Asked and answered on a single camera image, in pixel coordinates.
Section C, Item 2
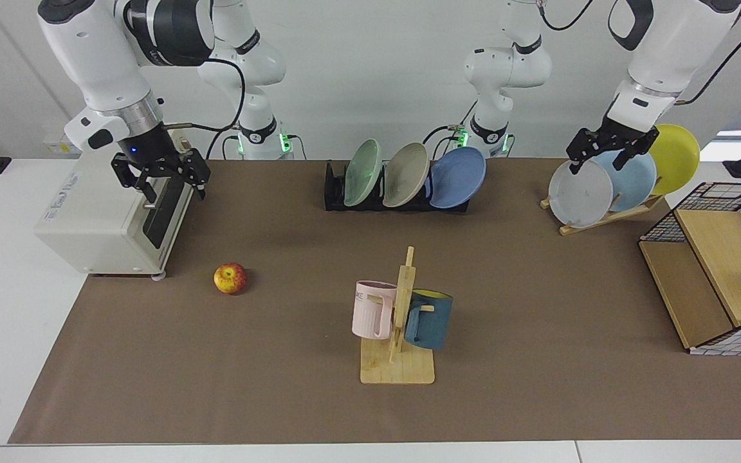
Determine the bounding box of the wooden plate stand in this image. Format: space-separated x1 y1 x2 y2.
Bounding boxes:
540 193 665 236

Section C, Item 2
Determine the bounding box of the pink cup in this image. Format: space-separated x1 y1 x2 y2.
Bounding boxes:
352 280 398 340

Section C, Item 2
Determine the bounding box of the white wall socket box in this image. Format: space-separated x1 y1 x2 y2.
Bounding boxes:
42 133 85 156

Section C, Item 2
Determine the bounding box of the black dish rack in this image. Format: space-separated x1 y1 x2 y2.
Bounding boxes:
324 161 474 213

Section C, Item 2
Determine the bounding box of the pale green plate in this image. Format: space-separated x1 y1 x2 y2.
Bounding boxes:
343 139 384 208

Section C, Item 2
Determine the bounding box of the brown table cloth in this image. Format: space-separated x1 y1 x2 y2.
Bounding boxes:
8 159 741 444

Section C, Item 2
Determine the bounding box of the grey plate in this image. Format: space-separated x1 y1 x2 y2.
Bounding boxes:
548 159 614 229

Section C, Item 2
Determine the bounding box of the pale toaster oven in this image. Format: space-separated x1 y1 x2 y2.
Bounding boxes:
34 151 201 279

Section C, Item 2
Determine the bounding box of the red yellow apple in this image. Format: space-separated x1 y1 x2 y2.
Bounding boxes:
214 262 248 295

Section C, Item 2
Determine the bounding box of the wooden cup stand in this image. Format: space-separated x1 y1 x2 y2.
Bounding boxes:
360 246 435 385

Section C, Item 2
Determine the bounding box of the yellow plate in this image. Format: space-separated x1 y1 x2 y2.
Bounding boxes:
648 123 700 196

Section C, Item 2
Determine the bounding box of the dark blue cup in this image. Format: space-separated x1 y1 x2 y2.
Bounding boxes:
404 289 453 350

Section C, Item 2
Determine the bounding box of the beige plate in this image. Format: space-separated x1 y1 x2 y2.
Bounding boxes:
382 142 430 208

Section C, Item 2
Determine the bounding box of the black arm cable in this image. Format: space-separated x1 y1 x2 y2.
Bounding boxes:
161 57 246 160
676 13 741 105

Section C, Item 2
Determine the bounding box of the wire basket with wooden floor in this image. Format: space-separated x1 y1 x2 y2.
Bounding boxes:
638 182 741 356

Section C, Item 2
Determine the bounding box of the light blue plate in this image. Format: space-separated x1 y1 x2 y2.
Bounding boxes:
592 149 657 213

